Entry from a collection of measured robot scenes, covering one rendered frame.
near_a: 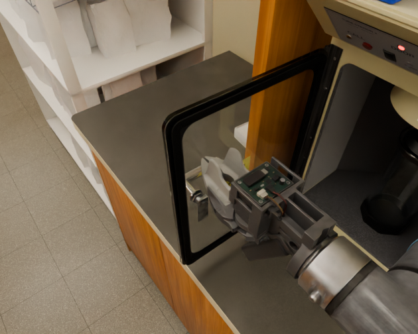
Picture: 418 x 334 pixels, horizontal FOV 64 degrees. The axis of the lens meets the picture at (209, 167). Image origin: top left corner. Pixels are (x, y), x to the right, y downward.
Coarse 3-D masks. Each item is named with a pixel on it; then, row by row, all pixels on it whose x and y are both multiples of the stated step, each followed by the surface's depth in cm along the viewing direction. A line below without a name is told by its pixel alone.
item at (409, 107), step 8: (400, 88) 54; (392, 96) 55; (400, 96) 53; (408, 96) 52; (416, 96) 51; (392, 104) 54; (400, 104) 53; (408, 104) 52; (416, 104) 50; (400, 112) 53; (408, 112) 51; (416, 112) 50; (408, 120) 51; (416, 120) 51; (416, 128) 51
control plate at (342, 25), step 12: (336, 12) 41; (336, 24) 44; (348, 24) 42; (360, 24) 39; (360, 36) 43; (372, 36) 41; (384, 36) 38; (396, 36) 37; (372, 48) 44; (384, 48) 42; (396, 48) 39; (408, 48) 37; (396, 60) 43; (408, 60) 40
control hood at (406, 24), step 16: (320, 0) 41; (336, 0) 38; (352, 0) 36; (368, 0) 35; (416, 0) 35; (320, 16) 46; (352, 16) 39; (368, 16) 36; (384, 16) 35; (400, 16) 33; (416, 16) 33; (336, 32) 48; (400, 32) 35; (416, 32) 33
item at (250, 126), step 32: (288, 64) 49; (256, 96) 49; (288, 96) 54; (192, 128) 45; (224, 128) 49; (256, 128) 54; (288, 128) 61; (192, 160) 49; (256, 160) 61; (288, 160) 69; (192, 192) 55; (192, 224) 61
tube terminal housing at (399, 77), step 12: (348, 48) 52; (348, 60) 53; (360, 60) 51; (372, 60) 50; (384, 60) 48; (336, 72) 56; (372, 72) 51; (384, 72) 49; (396, 72) 48; (408, 72) 47; (396, 84) 49; (408, 84) 47; (324, 108) 62; (336, 228) 75
